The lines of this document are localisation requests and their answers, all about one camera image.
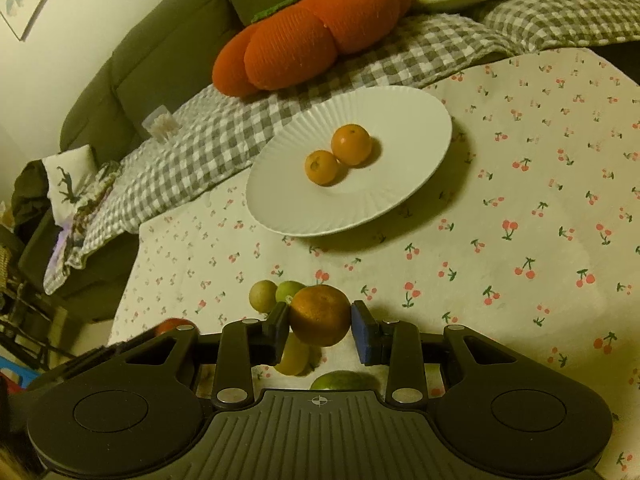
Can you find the small orange tangerine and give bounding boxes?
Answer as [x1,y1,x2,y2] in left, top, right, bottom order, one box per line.
[304,150,340,185]
[331,124,373,167]

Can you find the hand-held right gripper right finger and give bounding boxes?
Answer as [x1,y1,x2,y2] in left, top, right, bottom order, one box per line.
[350,300,519,407]

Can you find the orange pumpkin cushion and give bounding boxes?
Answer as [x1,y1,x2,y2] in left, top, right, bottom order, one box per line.
[212,0,413,97]

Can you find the brownish green round fruit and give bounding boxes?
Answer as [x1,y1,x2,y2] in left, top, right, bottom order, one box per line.
[248,280,278,313]

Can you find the white printed cushion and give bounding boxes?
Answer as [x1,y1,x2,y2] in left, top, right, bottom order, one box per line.
[41,144,98,221]

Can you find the clear plastic swab container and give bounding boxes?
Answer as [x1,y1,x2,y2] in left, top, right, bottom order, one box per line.
[141,106,177,142]

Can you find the floral patterned cloth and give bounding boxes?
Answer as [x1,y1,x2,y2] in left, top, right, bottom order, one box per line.
[55,160,123,241]

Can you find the white ribbed plate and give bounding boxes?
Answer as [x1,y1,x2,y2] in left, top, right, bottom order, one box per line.
[245,85,453,237]

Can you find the large orange tangerine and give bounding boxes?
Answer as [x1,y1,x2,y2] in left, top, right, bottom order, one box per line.
[289,285,352,348]

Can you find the olive green sofa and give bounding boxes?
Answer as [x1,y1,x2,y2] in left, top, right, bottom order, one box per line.
[10,0,381,321]

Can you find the dark jacket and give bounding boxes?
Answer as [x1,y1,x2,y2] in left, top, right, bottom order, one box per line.
[10,160,51,221]

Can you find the grey checked blanket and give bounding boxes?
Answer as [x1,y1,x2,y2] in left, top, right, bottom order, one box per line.
[42,0,640,295]

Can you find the yellow-green round fruit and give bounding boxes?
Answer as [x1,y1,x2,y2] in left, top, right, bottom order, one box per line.
[272,332,311,377]

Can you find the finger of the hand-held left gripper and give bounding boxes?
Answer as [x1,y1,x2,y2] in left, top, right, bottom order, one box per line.
[62,329,180,370]

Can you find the cherry print tablecloth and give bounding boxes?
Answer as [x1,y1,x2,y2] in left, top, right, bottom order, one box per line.
[107,47,640,480]

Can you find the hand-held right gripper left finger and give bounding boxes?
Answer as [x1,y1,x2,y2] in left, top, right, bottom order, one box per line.
[122,304,292,409]

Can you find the red round fruit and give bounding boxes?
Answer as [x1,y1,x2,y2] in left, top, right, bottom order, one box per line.
[155,317,196,337]

